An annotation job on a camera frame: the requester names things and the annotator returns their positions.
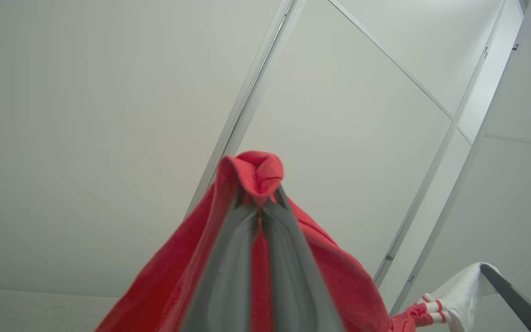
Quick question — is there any white metal door frame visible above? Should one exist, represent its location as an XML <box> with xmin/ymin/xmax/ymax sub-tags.
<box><xmin>374</xmin><ymin>0</ymin><xmax>531</xmax><ymax>314</ymax></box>

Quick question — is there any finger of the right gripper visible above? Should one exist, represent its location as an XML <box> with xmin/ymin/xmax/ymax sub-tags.
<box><xmin>480</xmin><ymin>263</ymin><xmax>531</xmax><ymax>332</ymax></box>

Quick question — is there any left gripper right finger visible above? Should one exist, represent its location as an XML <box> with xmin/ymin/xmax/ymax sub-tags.
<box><xmin>262</xmin><ymin>185</ymin><xmax>345</xmax><ymax>332</ymax></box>

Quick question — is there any red Bulls basketball jersey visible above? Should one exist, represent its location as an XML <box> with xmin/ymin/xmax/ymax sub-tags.
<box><xmin>94</xmin><ymin>150</ymin><xmax>502</xmax><ymax>332</ymax></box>

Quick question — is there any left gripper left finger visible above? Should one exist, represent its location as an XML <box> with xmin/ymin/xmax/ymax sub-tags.
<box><xmin>180</xmin><ymin>196</ymin><xmax>261</xmax><ymax>332</ymax></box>

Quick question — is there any grey metal partition post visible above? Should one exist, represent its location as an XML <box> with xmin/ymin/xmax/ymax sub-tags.
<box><xmin>185</xmin><ymin>0</ymin><xmax>307</xmax><ymax>217</ymax></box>

